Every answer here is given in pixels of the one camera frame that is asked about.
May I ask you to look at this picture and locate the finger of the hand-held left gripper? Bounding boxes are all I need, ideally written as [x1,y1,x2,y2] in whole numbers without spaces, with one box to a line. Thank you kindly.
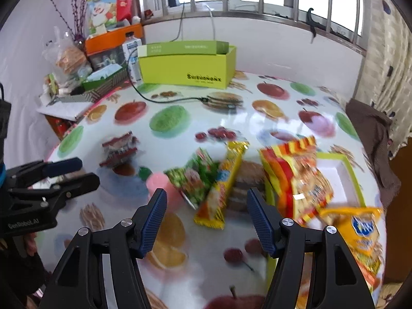
[5,157,83,187]
[27,173,101,211]

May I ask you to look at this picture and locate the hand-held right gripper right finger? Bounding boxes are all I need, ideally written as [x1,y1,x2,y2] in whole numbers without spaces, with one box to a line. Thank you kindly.
[246,187,375,309]

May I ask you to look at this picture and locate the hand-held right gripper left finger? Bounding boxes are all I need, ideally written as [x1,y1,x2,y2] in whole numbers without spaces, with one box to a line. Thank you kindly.
[39,188,168,309]

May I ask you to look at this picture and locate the pink jelly cup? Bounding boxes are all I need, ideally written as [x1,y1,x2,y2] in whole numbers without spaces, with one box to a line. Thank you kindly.
[145,172,184,207]

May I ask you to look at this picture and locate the gold wafer bar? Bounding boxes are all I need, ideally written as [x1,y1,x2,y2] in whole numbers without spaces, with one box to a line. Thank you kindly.
[194,140,250,230]

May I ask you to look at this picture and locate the dark red snack packet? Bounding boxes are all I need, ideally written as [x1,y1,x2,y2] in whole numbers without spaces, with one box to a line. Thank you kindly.
[99,131,140,168]

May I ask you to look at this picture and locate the orange striped snack bag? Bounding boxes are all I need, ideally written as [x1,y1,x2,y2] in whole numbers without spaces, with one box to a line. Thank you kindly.
[259,135,335,226]

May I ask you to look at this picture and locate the green snack packet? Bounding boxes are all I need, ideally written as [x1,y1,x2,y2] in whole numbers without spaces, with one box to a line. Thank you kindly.
[164,147,221,210]

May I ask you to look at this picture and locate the shallow lime green tray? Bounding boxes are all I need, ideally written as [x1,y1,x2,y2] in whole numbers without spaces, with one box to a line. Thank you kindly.
[264,152,368,284]

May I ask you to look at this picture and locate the yellow snack bag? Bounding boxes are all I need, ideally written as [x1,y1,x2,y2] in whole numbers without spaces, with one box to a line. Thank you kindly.
[319,207,385,293]

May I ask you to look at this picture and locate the white notebook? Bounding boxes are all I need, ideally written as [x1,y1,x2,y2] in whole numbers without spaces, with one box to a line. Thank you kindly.
[37,92,104,121]

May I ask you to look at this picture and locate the small green carton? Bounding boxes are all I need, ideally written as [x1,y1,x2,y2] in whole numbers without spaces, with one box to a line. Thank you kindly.
[43,73,62,97]

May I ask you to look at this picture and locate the green patterned tissue box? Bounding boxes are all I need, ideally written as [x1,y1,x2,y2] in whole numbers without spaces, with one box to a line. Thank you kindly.
[81,64,129,92]

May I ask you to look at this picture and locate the plastic bag of crackers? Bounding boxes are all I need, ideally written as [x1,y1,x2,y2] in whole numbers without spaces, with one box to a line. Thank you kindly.
[43,27,91,78]

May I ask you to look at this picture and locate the wooden wardrobe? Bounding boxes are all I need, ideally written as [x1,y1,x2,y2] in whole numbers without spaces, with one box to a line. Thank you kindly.
[383,154,412,290]

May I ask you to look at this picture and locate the orange box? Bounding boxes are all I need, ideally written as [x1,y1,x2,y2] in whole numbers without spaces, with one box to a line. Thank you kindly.
[84,23,144,55]

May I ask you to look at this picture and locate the brown cloth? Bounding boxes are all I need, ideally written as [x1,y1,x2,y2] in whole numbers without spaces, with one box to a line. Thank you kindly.
[345,99,403,210]

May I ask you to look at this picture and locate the lime green cardboard box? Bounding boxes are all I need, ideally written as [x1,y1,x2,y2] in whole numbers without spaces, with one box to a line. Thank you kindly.
[138,40,237,90]

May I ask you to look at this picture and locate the purple decorative branches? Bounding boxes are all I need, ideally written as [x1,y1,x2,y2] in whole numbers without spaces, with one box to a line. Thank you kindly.
[48,0,97,44]

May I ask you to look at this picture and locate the colourful gift bag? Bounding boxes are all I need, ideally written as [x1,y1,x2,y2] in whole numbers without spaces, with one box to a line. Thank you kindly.
[86,0,119,36]

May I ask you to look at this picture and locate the cream heart-print curtain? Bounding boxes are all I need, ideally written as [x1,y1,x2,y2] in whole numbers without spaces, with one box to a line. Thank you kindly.
[352,0,412,158]

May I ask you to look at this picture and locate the metal window railing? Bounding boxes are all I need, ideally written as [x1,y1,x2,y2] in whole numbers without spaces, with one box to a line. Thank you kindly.
[142,0,371,46]

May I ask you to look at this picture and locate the black hook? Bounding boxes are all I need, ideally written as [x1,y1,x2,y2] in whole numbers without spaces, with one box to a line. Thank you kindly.
[306,7,335,44]

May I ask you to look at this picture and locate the black charging cable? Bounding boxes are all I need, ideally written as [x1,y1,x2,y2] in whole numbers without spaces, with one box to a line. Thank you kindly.
[127,2,210,104]

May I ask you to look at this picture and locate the white cable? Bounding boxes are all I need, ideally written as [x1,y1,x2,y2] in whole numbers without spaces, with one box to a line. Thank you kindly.
[206,3,216,42]

